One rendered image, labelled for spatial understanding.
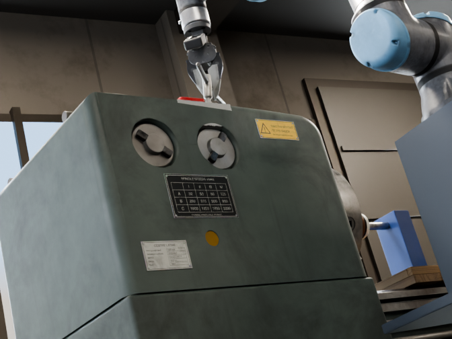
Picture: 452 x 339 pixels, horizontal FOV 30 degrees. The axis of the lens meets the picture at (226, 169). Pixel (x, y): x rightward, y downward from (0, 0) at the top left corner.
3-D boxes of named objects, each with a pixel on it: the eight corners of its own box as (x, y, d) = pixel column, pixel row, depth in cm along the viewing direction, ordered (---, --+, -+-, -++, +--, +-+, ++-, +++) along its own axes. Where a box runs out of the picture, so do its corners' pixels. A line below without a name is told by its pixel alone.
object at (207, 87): (212, 114, 205) (210, 72, 209) (204, 116, 205) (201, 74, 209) (214, 118, 207) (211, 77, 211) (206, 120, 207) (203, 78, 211)
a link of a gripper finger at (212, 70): (228, 103, 217) (219, 71, 219) (224, 95, 211) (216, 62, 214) (216, 106, 217) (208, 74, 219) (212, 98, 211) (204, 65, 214)
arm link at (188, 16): (205, 3, 217) (174, 11, 218) (208, 19, 216) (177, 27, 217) (209, 16, 225) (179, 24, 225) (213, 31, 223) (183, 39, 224)
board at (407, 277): (416, 282, 197) (410, 266, 198) (317, 328, 222) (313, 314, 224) (492, 276, 215) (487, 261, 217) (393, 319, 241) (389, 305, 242)
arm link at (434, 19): (483, 66, 176) (461, 12, 181) (444, 58, 167) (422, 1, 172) (439, 95, 184) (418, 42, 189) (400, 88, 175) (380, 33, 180)
